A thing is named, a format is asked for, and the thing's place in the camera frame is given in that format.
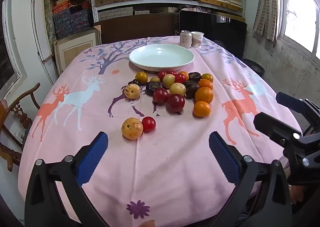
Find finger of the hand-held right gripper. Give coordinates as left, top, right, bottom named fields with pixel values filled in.
left=276, top=92, right=320, bottom=130
left=253, top=111, right=305, bottom=148

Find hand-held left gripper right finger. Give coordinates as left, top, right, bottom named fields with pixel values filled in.
left=207, top=131, right=293, bottom=227

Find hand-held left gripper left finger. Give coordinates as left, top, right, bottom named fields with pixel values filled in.
left=24, top=131, right=110, bottom=227

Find dark red plum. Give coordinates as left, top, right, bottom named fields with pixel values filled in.
left=153, top=88, right=170, bottom=104
left=167, top=94, right=186, bottom=113

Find dark purple passion fruit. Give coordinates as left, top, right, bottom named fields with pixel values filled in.
left=188, top=72, right=202, bottom=83
left=145, top=81, right=160, bottom=96
left=185, top=84, right=200, bottom=99
left=184, top=80, right=199, bottom=90

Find white plate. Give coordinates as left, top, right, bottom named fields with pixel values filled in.
left=129, top=44, right=195, bottom=72

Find person's right hand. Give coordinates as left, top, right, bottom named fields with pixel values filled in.
left=287, top=184, right=309, bottom=205

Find black wheel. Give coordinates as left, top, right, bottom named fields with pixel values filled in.
left=246, top=59, right=265, bottom=76

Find pink deer print tablecloth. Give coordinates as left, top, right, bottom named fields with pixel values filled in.
left=17, top=36, right=304, bottom=227

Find carved wooden chair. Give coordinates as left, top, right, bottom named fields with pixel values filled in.
left=0, top=82, right=41, bottom=172

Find bright barred window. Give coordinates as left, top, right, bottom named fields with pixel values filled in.
left=276, top=0, right=320, bottom=60

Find hanging woven bamboo strips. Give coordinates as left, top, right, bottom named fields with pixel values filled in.
left=252, top=0, right=280, bottom=41

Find black flat screen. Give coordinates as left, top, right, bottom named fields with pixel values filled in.
left=179, top=10, right=247, bottom=60

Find white paper cup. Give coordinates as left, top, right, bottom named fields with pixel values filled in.
left=191, top=31, right=205, bottom=48

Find framed picture in cardboard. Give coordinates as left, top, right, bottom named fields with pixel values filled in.
left=54, top=25, right=102, bottom=75

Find pink drink can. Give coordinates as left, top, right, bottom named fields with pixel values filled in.
left=180, top=30, right=192, bottom=49

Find white door panel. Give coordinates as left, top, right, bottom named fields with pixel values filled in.
left=31, top=0, right=60, bottom=85

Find white framed side window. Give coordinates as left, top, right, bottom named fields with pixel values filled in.
left=0, top=0, right=28, bottom=95

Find dark brown wooden board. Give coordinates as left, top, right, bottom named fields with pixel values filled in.
left=94, top=13, right=180, bottom=45

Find mottled grey stone slab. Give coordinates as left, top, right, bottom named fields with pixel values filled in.
left=43, top=0, right=59, bottom=42

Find orange red patterned box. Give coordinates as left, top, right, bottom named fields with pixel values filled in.
left=52, top=1, right=90, bottom=15

